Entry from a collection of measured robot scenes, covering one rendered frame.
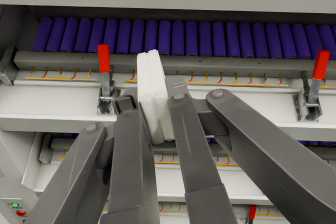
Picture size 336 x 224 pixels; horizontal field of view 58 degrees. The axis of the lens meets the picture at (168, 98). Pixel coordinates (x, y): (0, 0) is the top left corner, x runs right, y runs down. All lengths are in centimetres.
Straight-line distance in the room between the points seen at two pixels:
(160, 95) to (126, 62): 28
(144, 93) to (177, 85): 2
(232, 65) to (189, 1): 15
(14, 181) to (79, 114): 22
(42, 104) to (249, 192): 38
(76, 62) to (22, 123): 11
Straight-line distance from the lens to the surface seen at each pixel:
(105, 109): 42
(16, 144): 54
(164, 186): 57
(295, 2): 32
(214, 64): 43
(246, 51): 46
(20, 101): 46
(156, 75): 17
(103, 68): 39
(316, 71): 41
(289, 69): 45
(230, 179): 59
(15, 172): 57
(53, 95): 45
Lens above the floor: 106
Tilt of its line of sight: 45 degrees down
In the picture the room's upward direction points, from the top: 1 degrees clockwise
